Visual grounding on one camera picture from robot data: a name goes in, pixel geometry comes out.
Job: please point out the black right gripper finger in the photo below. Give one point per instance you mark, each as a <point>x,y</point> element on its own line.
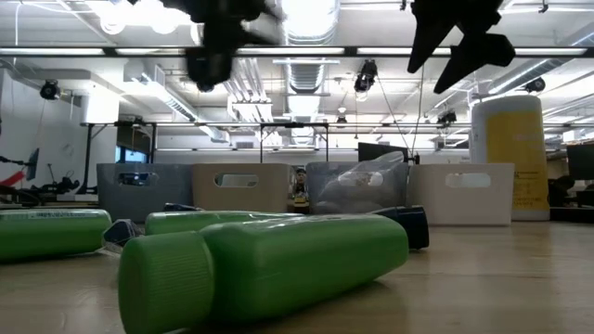
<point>431,34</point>
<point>487,48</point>

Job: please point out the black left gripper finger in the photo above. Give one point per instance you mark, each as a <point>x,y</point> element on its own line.
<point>211,65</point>

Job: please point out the thin black stick toiletry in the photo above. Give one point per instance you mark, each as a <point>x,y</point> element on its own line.
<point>183,208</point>

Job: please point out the small green plastic bottle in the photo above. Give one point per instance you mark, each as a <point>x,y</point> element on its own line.
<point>195,222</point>
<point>51,234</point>
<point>287,269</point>

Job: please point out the clear bag of cotton pads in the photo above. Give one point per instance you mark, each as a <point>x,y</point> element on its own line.
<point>362,185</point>

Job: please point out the dark toiletry packet with print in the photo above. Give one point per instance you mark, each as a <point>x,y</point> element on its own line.
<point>121,232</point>

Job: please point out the dark blue bottle cap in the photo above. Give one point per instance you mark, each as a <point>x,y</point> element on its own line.
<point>410,227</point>

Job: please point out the background robot arm with red part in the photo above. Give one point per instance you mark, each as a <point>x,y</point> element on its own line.
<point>18,174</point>

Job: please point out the black ceiling spotlight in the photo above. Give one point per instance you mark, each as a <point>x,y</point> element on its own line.
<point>448,117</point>
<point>536,85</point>
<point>205,88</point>
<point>365,76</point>
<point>49,89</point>

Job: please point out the yellow canister with white lid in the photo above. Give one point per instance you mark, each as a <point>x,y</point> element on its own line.
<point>510,139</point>

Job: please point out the black computer monitor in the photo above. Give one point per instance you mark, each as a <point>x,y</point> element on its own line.
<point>376,152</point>
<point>581,162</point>

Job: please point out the dark grey plastic bin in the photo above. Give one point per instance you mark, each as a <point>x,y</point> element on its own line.
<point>176,195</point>
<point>312,169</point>

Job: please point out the light beige plastic bin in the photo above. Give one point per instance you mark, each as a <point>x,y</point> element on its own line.
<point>269,195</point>

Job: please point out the person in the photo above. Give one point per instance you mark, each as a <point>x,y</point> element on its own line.
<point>300,183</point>
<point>561,188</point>

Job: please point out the white plastic bin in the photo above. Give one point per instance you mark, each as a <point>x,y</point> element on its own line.
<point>431,204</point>

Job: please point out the silver ceiling air duct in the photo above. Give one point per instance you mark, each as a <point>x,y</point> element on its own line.
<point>308,28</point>

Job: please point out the black aluminium rig frame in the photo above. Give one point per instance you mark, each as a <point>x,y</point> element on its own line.
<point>116,51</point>

